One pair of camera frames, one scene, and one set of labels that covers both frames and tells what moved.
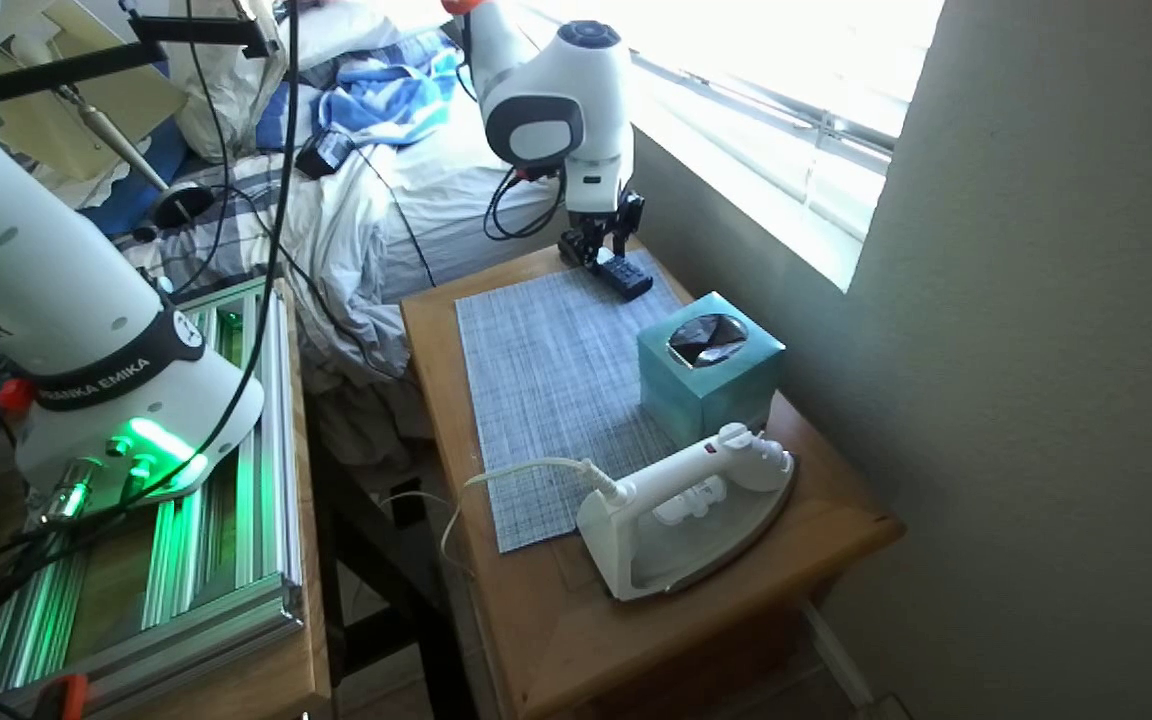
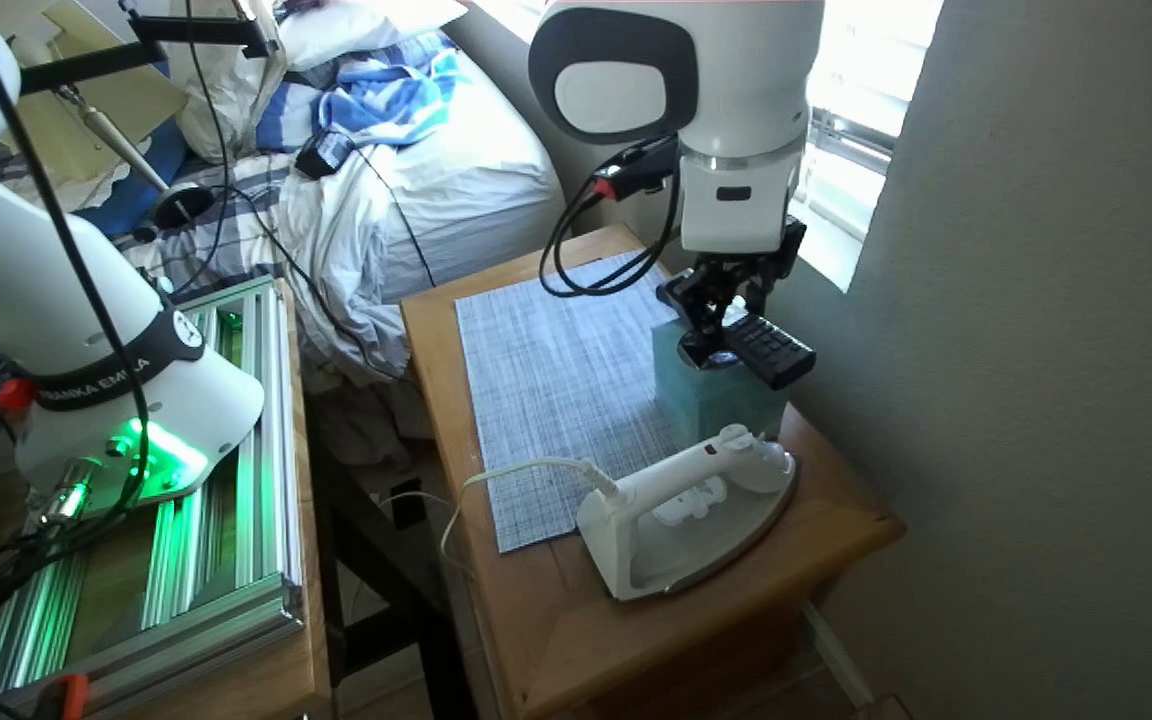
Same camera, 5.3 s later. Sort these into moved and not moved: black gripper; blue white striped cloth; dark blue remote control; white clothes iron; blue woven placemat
Moved: dark blue remote control; black gripper
Not moved: blue white striped cloth; white clothes iron; blue woven placemat
